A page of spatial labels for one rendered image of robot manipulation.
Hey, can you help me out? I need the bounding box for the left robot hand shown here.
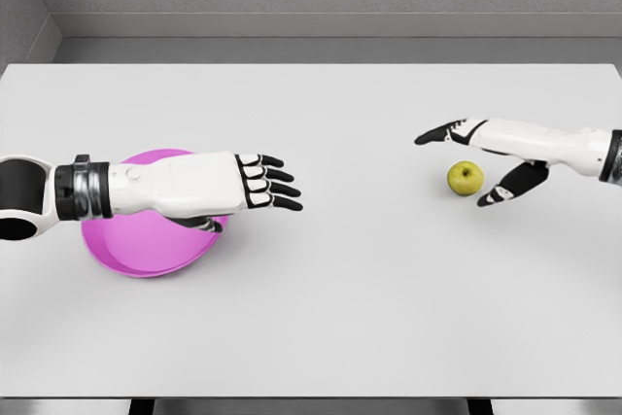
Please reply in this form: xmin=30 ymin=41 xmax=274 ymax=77
xmin=162 ymin=151 xmax=304 ymax=234

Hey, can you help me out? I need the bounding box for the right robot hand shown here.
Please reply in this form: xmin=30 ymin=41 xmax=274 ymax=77
xmin=414 ymin=118 xmax=553 ymax=208

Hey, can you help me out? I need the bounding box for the green apple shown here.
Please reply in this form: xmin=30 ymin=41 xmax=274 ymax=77
xmin=447 ymin=160 xmax=485 ymax=197

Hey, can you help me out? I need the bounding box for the pink plate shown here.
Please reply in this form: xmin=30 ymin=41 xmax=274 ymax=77
xmin=80 ymin=149 xmax=229 ymax=279

